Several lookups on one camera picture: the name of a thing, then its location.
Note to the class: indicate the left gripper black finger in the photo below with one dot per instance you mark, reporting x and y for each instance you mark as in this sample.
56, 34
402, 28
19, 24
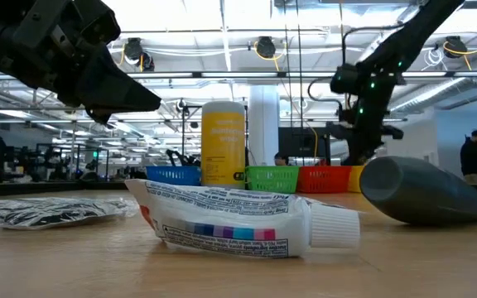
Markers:
99, 116
114, 91

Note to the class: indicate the dark grey plastic bottle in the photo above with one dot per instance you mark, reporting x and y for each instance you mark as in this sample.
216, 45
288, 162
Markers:
425, 194

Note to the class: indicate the black item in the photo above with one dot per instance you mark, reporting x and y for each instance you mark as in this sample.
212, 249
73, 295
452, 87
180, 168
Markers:
48, 211

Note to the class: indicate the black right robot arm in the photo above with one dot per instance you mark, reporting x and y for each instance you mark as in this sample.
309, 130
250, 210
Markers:
387, 58

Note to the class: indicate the yellow plastic basket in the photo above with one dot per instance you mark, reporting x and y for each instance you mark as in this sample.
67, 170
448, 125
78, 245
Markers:
355, 180

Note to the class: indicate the red plastic basket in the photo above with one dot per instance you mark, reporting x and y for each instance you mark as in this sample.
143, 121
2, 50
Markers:
323, 179

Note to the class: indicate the black monitor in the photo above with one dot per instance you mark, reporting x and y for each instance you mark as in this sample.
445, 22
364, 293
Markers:
300, 142

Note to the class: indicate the black stand pole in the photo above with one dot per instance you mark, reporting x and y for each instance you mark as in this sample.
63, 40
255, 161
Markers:
183, 132

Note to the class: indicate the blue plastic basket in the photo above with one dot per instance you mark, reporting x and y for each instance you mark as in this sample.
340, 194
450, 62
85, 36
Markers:
172, 176

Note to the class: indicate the white pillar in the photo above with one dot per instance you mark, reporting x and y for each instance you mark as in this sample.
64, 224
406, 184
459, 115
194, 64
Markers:
263, 124

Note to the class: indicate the green plastic basket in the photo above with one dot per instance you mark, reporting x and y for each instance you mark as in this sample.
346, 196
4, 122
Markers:
271, 179

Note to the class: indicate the yellow wipes canister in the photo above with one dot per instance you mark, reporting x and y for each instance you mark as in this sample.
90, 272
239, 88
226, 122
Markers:
223, 145

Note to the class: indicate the white toothpaste tube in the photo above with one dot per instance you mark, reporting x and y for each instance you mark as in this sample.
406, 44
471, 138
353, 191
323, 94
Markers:
230, 223

